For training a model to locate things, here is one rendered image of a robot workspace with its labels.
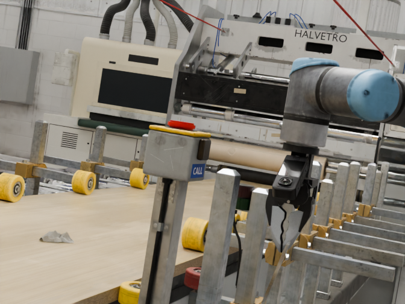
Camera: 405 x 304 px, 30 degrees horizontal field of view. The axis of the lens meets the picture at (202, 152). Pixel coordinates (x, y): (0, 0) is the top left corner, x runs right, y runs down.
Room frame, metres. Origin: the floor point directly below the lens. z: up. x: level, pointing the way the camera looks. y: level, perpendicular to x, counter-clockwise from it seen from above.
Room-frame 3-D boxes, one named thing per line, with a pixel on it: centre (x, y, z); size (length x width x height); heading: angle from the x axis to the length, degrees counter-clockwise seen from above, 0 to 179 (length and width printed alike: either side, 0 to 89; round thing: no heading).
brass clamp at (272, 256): (1.82, -0.23, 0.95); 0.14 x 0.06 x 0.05; 160
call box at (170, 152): (1.08, 0.04, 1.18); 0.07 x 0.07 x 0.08; 70
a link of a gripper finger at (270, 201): (1.47, -0.16, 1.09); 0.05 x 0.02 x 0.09; 70
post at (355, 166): (2.74, -0.56, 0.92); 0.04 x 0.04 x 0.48; 70
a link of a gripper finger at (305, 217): (1.46, -0.20, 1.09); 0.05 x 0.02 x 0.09; 70
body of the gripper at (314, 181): (1.49, -0.19, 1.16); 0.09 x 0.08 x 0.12; 160
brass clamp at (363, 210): (3.23, -0.73, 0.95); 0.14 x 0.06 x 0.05; 160
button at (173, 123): (1.08, 0.04, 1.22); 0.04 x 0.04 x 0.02
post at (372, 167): (3.21, -0.72, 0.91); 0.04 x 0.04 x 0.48; 70
